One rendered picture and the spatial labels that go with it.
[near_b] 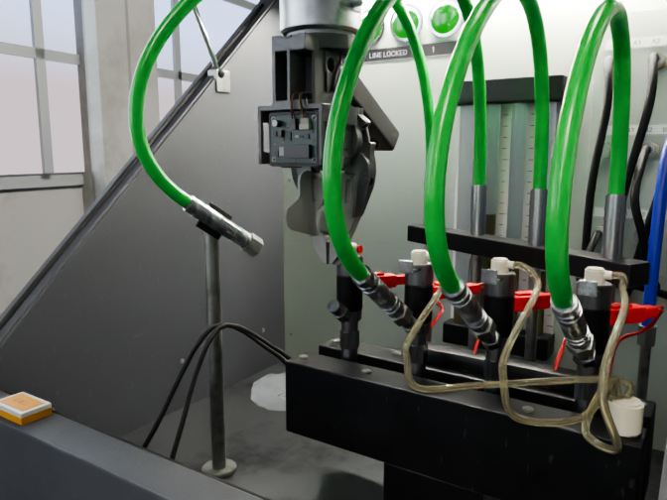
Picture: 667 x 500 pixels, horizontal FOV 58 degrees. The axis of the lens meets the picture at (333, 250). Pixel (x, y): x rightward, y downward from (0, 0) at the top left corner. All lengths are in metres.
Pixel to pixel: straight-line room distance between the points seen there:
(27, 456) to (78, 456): 0.08
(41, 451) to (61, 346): 0.20
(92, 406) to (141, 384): 0.07
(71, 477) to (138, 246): 0.34
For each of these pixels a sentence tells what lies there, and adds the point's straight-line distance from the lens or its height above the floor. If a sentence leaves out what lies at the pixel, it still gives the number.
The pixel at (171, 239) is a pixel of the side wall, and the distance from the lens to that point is 0.85.
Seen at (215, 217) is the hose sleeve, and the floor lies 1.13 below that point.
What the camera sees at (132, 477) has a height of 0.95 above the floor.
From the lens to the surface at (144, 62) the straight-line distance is 0.62.
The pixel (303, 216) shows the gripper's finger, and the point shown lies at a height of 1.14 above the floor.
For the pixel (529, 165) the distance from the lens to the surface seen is 0.82.
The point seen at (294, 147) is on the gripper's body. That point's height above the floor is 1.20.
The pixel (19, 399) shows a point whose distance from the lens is 0.67.
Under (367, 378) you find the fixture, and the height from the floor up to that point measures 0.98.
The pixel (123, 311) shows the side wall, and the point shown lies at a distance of 0.82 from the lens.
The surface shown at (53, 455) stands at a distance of 0.60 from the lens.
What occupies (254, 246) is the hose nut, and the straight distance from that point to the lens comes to 0.65.
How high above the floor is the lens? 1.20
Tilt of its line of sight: 9 degrees down
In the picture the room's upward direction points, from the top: straight up
